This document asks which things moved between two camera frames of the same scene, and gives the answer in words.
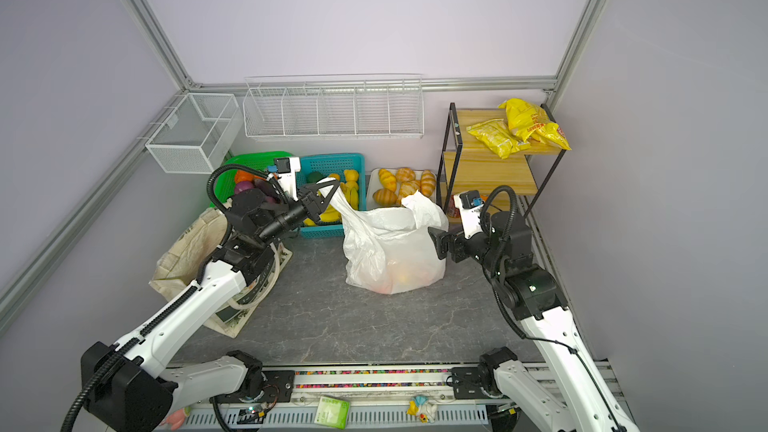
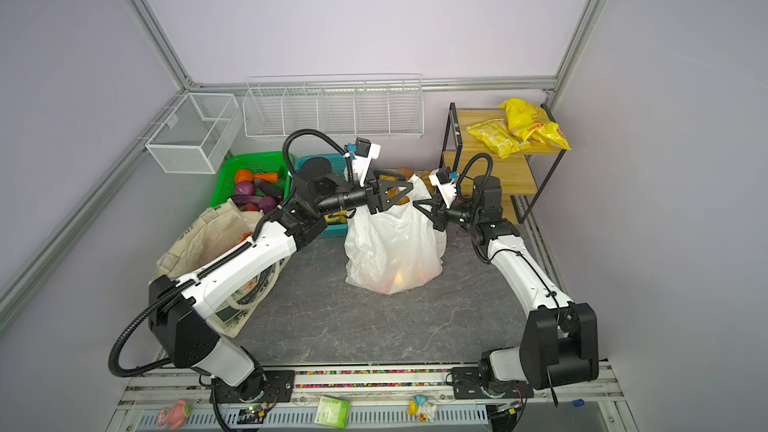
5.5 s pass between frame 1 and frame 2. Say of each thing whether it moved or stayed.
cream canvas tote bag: stayed
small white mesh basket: stayed
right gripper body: moved
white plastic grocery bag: stayed
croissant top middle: stayed
